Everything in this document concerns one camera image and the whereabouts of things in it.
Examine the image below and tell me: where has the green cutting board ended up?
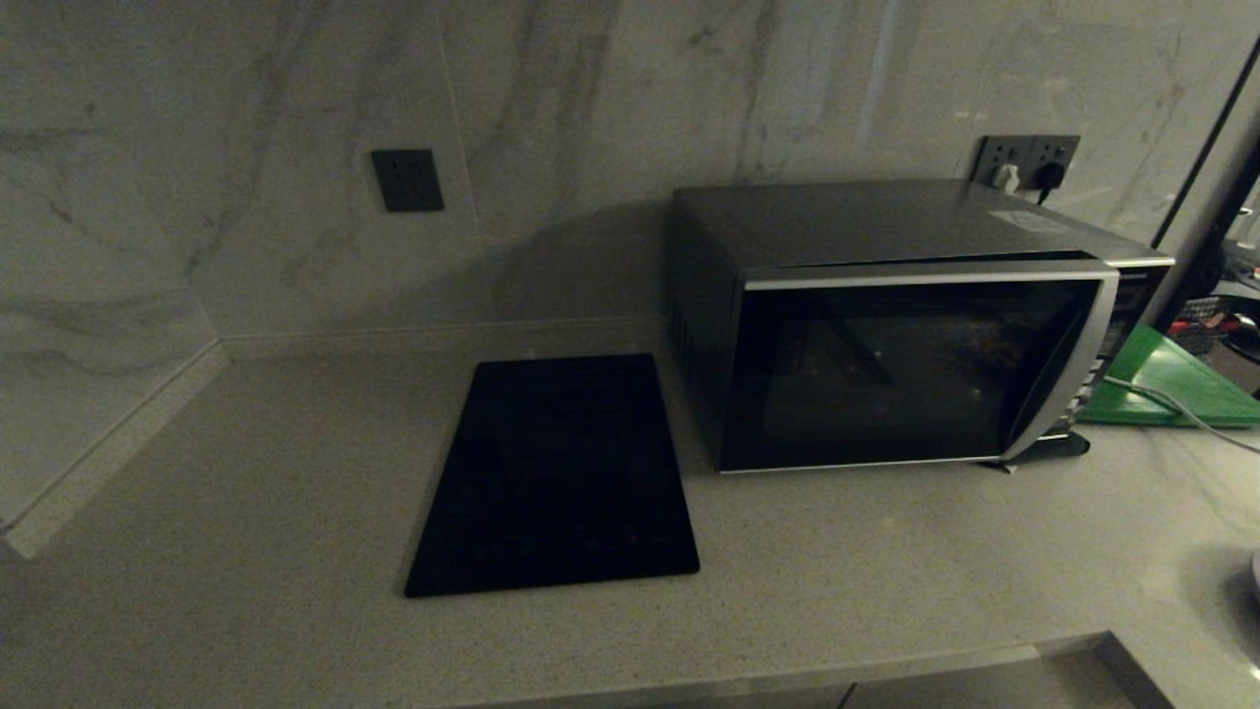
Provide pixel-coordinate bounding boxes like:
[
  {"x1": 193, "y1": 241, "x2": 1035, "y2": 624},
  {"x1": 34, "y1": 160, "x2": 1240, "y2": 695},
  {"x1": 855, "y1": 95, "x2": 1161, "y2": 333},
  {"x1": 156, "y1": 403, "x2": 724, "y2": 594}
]
[{"x1": 1079, "y1": 324, "x2": 1260, "y2": 429}]

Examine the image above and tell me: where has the black shelf post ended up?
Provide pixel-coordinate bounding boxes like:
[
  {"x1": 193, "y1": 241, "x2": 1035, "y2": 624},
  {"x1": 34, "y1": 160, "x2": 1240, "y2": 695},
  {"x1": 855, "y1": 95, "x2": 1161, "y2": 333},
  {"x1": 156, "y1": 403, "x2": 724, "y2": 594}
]
[{"x1": 1154, "y1": 148, "x2": 1260, "y2": 331}]

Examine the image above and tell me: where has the black glass microwave door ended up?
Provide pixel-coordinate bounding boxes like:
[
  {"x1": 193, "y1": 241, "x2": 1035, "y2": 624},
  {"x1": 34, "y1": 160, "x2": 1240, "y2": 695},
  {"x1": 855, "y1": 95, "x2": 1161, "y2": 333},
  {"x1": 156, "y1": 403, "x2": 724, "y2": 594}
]
[{"x1": 719, "y1": 258, "x2": 1121, "y2": 474}]

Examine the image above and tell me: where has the silver black microwave oven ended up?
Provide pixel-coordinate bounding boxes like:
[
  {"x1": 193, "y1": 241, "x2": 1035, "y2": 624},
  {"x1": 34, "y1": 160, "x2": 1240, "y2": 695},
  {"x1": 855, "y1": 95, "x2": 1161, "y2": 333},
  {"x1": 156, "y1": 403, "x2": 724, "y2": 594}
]
[{"x1": 669, "y1": 179, "x2": 1175, "y2": 474}]

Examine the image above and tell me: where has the dark single wall socket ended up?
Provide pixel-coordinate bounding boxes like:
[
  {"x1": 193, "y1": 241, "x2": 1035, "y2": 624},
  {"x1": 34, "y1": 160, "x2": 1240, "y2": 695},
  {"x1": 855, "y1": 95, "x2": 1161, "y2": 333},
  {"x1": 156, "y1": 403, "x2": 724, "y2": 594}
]
[{"x1": 370, "y1": 149, "x2": 445, "y2": 213}]

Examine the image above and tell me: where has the black induction cooktop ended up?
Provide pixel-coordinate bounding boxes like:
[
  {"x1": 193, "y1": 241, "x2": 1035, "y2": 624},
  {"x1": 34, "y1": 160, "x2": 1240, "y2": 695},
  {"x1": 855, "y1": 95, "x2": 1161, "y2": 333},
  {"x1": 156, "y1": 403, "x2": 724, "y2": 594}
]
[{"x1": 405, "y1": 354, "x2": 701, "y2": 599}]

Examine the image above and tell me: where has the dark double wall socket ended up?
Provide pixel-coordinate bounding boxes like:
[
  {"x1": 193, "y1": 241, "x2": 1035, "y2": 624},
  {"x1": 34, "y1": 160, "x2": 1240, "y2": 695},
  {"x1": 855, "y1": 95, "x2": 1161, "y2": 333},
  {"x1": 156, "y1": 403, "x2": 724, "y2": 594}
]
[{"x1": 972, "y1": 134, "x2": 1081, "y2": 193}]

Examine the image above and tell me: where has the black wire basket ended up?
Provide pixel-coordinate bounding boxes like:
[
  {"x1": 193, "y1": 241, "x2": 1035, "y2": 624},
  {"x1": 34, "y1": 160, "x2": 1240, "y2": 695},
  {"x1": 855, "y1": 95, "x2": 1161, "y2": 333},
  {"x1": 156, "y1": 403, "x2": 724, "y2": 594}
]
[{"x1": 1169, "y1": 295, "x2": 1260, "y2": 357}]

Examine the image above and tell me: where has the white power cable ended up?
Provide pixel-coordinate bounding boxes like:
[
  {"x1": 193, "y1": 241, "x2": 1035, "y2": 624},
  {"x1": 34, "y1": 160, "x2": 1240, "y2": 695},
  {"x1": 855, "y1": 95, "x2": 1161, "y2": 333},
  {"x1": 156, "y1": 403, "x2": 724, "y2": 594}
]
[{"x1": 1102, "y1": 375, "x2": 1260, "y2": 456}]

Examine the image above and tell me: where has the thin black frame bar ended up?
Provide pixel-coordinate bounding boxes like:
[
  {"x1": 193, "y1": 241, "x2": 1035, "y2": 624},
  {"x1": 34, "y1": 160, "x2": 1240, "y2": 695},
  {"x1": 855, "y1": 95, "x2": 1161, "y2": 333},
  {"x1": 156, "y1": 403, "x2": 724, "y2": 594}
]
[{"x1": 1150, "y1": 34, "x2": 1260, "y2": 249}]

